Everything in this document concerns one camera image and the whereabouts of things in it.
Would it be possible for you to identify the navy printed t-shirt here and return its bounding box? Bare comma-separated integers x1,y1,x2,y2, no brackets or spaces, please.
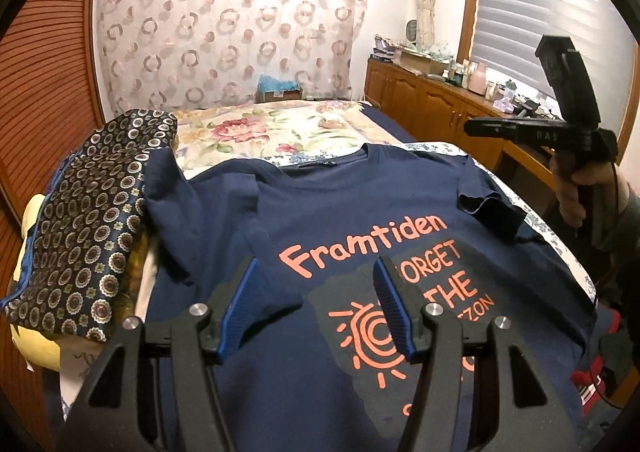
143,142,609,452

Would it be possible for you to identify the person's right forearm sleeve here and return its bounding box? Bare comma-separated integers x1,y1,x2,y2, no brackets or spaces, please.
596,164,639,296

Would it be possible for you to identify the person's right hand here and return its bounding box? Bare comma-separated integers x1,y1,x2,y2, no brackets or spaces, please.
550,152,629,229

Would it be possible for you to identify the wooden sideboard cabinet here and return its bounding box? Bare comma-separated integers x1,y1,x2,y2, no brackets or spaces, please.
364,58,556,216

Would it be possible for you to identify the pink bottle on sideboard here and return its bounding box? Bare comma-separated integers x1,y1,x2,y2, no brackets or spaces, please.
468,62,488,96

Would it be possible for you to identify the navy medallion patterned cloth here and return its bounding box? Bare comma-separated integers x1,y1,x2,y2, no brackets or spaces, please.
1,110,178,342

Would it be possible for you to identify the grey window blind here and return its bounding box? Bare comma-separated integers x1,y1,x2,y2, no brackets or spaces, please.
471,0,634,130

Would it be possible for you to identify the small grey desk fan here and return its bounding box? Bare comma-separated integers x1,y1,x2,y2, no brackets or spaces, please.
406,19,418,44

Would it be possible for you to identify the floral bed quilt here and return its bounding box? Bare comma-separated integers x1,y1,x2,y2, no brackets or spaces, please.
175,100,400,176

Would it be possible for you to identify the wooden louvered wardrobe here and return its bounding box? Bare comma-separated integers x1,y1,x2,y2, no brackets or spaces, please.
0,0,109,452

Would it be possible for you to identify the cardboard box with blue items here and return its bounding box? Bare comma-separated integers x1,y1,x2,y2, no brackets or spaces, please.
255,75,303,103

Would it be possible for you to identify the circle patterned curtain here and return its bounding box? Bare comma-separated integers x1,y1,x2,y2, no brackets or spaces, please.
96,0,367,114

